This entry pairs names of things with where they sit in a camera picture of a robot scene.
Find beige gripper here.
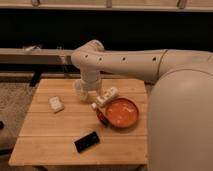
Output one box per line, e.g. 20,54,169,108
80,79,102,101

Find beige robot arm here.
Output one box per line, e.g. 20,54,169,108
71,40,213,171

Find white rectangular box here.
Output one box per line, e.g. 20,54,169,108
96,87,119,107

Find dark bottle with white cap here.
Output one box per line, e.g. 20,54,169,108
91,103,109,126

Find orange round bowl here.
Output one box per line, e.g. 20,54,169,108
106,98,139,128

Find wooden table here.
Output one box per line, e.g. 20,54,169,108
9,79,147,166

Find black rectangular remote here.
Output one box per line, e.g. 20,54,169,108
74,132,100,153

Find long wooden bench rail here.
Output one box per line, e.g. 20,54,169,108
0,48,72,65

